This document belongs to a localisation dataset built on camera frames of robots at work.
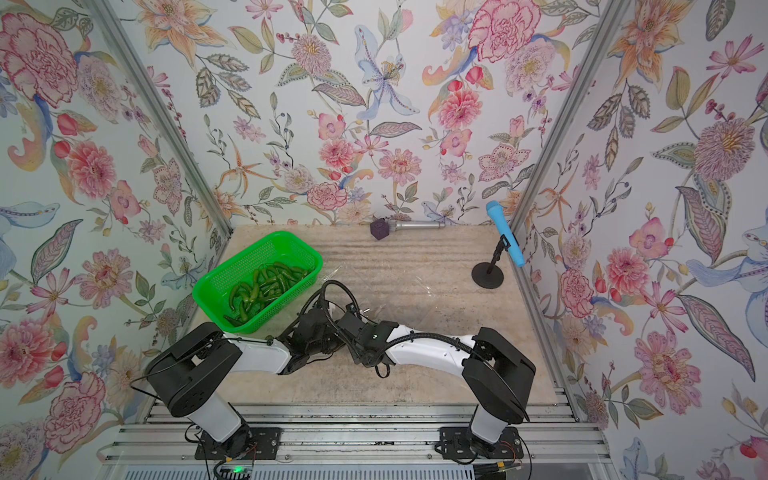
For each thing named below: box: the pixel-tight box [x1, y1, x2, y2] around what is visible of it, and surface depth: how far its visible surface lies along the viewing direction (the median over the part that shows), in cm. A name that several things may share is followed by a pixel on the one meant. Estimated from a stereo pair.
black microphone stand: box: [471, 234, 511, 289], surface depth 109 cm
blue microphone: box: [486, 200, 525, 268], surface depth 92 cm
